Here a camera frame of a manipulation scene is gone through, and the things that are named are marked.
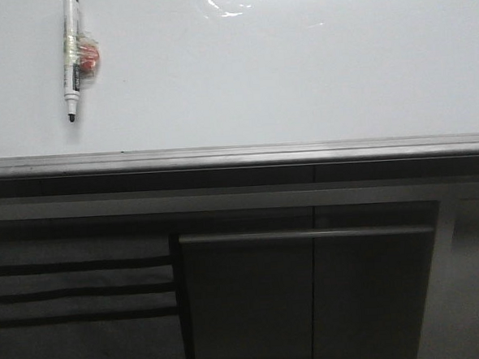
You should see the grey cabinet with doors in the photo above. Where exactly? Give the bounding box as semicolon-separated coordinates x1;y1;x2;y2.
170;201;439;359

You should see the red magnet taped to marker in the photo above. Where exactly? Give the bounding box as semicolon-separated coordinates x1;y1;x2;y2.
77;32;101;86

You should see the white whiteboard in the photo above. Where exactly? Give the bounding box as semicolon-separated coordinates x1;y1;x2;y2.
0;0;479;158

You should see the white whiteboard marker pen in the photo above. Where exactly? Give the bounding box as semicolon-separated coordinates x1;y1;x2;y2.
63;0;81;123

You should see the grey whiteboard marker tray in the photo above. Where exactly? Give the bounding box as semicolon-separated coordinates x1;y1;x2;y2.
0;133;479;180

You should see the grey drawer unit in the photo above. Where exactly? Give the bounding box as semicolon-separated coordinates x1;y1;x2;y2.
0;227;186;359

